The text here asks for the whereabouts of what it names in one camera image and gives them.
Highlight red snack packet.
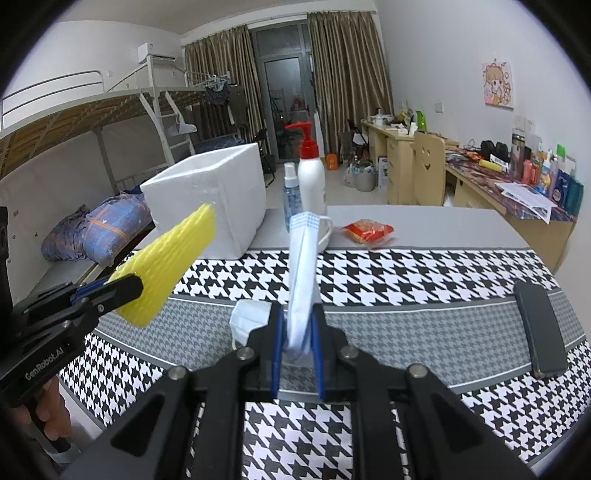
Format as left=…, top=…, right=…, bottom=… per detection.
left=341, top=219, right=395, bottom=247

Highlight white bed ladder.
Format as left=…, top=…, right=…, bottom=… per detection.
left=141, top=90, right=197, bottom=169

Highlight person's left hand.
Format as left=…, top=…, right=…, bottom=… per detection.
left=32, top=376, right=70, bottom=446

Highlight white folded face mask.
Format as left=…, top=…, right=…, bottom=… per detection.
left=229, top=300, right=273, bottom=349

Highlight houndstooth table mat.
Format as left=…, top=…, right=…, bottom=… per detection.
left=60, top=249, right=591, bottom=480

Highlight group of toiletry bottles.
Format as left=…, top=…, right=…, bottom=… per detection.
left=510, top=131, right=585, bottom=215

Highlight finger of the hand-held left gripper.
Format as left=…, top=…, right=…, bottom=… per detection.
left=21, top=278, right=109, bottom=319
left=83, top=273, right=144, bottom=318

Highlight blue spray bottle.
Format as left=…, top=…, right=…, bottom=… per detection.
left=283, top=162, right=302, bottom=232

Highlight white metal bunk bed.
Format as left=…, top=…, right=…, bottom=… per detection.
left=0, top=69, right=245, bottom=278

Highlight plain wooden desk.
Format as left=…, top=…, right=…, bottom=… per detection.
left=360, top=119, right=460, bottom=206

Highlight white face mask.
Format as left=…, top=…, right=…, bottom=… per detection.
left=285, top=212, right=334, bottom=358
left=229, top=300, right=273, bottom=349

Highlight white pump lotion bottle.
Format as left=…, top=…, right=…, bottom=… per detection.
left=285, top=121, right=328, bottom=217

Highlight black smartphone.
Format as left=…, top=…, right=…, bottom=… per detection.
left=513, top=280, right=568, bottom=378

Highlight white bucket with bags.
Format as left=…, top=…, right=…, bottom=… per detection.
left=344, top=159, right=377, bottom=192

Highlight brown curtain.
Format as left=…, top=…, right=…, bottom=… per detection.
left=307, top=11, right=395, bottom=155
left=184, top=25, right=262, bottom=144

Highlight yellow foam net sleeve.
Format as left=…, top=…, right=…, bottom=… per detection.
left=108, top=203, right=217, bottom=328

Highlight printed paper sheets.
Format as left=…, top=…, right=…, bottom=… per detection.
left=495, top=181, right=558, bottom=217

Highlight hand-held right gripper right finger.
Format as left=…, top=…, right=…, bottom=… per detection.
left=310, top=302, right=539, bottom=480

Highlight blue quilt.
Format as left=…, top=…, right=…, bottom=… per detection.
left=41, top=194, right=154, bottom=267

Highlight hanging dark clothes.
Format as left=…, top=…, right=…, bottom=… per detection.
left=203, top=80, right=250, bottom=134

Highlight wooden desk with patterned cover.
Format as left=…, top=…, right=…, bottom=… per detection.
left=445, top=148, right=578, bottom=273

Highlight white air conditioner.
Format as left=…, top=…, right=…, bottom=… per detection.
left=137, top=42, right=178, bottom=65

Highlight white foam box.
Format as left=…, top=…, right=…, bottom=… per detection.
left=139, top=142, right=267, bottom=260

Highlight wooden smiley chair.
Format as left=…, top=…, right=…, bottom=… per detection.
left=412, top=130, right=448, bottom=206

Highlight glass balcony door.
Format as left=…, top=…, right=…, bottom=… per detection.
left=252, top=23, right=319, bottom=162

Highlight cartoon wall poster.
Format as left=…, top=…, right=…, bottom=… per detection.
left=481, top=58, right=515, bottom=110

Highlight black bag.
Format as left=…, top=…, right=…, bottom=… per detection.
left=480, top=140, right=511, bottom=162

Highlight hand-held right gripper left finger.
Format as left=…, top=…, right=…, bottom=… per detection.
left=60, top=302, right=287, bottom=480

